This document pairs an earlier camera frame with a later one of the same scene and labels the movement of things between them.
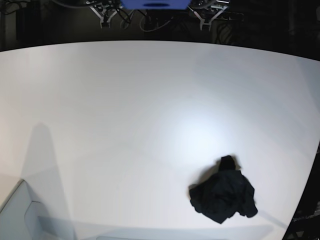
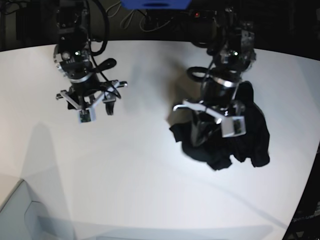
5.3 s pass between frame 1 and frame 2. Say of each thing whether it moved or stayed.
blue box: stayed
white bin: stayed
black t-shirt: moved
